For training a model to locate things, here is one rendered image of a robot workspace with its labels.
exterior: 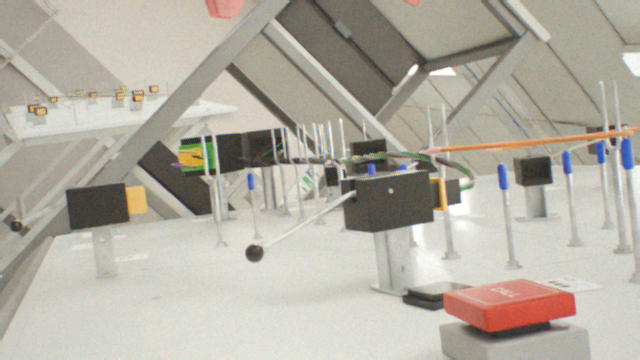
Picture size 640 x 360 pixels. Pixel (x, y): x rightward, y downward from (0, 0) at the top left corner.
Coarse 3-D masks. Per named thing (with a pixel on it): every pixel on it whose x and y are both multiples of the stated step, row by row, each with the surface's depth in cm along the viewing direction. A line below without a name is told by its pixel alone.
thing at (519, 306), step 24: (480, 288) 43; (504, 288) 42; (528, 288) 42; (552, 288) 41; (456, 312) 42; (480, 312) 39; (504, 312) 39; (528, 312) 39; (552, 312) 40; (504, 336) 40
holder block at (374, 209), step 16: (368, 176) 61; (384, 176) 59; (400, 176) 59; (416, 176) 60; (368, 192) 58; (384, 192) 59; (400, 192) 59; (416, 192) 60; (352, 208) 60; (368, 208) 58; (384, 208) 59; (400, 208) 59; (416, 208) 60; (432, 208) 60; (352, 224) 61; (368, 224) 58; (384, 224) 59; (400, 224) 59; (416, 224) 60
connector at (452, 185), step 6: (450, 180) 62; (456, 180) 63; (432, 186) 61; (438, 186) 62; (450, 186) 62; (456, 186) 63; (432, 192) 61; (438, 192) 62; (450, 192) 62; (456, 192) 63; (432, 198) 61; (438, 198) 62; (450, 198) 62; (456, 198) 63; (438, 204) 62; (450, 204) 62; (456, 204) 63
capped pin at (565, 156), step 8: (568, 152) 71; (568, 160) 71; (568, 168) 71; (568, 176) 71; (568, 184) 71; (568, 192) 72; (568, 200) 72; (568, 208) 72; (576, 224) 72; (576, 232) 72; (576, 240) 71
